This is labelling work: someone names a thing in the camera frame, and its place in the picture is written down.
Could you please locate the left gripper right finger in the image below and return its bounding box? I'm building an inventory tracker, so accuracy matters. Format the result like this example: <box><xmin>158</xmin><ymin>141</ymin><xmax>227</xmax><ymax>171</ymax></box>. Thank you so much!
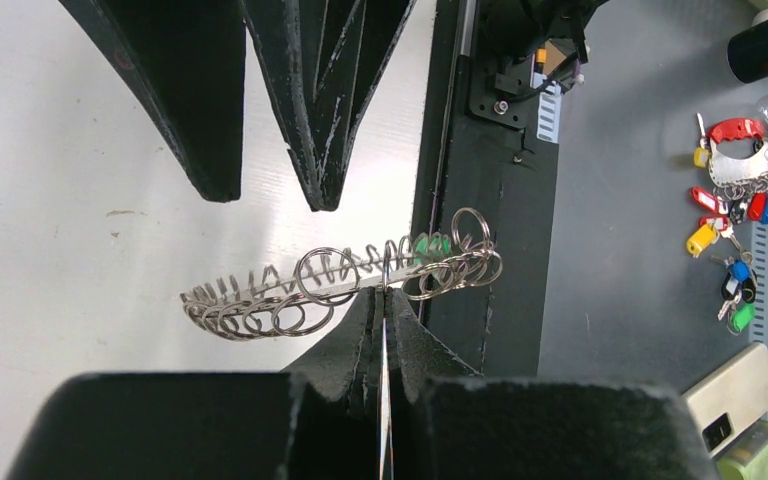
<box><xmin>383</xmin><ymin>289</ymin><xmax>717</xmax><ymax>479</ymax></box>

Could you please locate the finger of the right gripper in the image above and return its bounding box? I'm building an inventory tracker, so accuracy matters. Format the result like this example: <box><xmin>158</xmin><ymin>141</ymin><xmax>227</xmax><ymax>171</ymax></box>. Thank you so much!
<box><xmin>242</xmin><ymin>0</ymin><xmax>414</xmax><ymax>212</ymax></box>
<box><xmin>62</xmin><ymin>0</ymin><xmax>246</xmax><ymax>203</ymax></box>

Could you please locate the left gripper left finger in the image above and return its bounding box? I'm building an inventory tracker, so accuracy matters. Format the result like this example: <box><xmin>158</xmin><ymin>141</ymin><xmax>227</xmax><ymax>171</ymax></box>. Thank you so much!
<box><xmin>7</xmin><ymin>288</ymin><xmax>382</xmax><ymax>479</ymax></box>

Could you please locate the metal disc with key rings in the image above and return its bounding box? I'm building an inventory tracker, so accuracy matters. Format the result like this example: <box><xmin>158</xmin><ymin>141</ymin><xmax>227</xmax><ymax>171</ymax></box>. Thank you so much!
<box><xmin>179</xmin><ymin>207</ymin><xmax>503</xmax><ymax>342</ymax></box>

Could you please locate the key with green tag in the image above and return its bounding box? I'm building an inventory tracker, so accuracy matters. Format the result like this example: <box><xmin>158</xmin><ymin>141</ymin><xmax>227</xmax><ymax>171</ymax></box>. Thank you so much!
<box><xmin>412</xmin><ymin>232</ymin><xmax>452</xmax><ymax>265</ymax></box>

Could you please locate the bunch of coloured keys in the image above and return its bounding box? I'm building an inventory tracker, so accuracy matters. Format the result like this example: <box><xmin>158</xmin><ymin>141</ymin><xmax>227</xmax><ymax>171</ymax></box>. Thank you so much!
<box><xmin>685</xmin><ymin>113</ymin><xmax>768</xmax><ymax>335</ymax></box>

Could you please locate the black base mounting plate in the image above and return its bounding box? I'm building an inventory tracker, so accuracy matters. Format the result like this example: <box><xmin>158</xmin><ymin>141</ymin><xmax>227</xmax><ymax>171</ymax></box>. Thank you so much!
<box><xmin>411</xmin><ymin>1</ymin><xmax>558</xmax><ymax>377</ymax></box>

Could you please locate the white smartphone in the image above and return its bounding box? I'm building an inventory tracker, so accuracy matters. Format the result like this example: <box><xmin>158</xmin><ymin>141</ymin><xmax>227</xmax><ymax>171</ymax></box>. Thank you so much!
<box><xmin>683</xmin><ymin>342</ymin><xmax>768</xmax><ymax>457</ymax></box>

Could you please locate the green power bank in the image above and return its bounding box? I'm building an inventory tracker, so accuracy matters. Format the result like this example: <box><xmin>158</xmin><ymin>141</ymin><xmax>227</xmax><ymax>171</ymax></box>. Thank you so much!
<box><xmin>716</xmin><ymin>421</ymin><xmax>768</xmax><ymax>480</ymax></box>

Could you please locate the right white slotted cable duct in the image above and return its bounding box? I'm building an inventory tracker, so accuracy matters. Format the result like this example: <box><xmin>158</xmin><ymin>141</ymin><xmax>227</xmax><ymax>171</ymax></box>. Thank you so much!
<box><xmin>536</xmin><ymin>87</ymin><xmax>562</xmax><ymax>144</ymax></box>

